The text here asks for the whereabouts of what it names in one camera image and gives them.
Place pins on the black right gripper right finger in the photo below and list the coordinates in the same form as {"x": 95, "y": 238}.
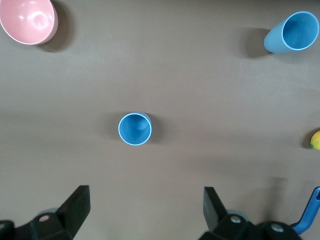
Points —
{"x": 215, "y": 212}

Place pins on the pink bowl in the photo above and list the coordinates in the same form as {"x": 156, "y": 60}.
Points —
{"x": 27, "y": 20}

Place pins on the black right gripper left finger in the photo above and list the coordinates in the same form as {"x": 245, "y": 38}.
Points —
{"x": 75, "y": 207}

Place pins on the yellow lemon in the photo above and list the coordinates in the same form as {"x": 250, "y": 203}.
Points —
{"x": 316, "y": 140}

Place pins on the blue plastic cup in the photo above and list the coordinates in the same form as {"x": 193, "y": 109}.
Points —
{"x": 275, "y": 41}
{"x": 135, "y": 128}

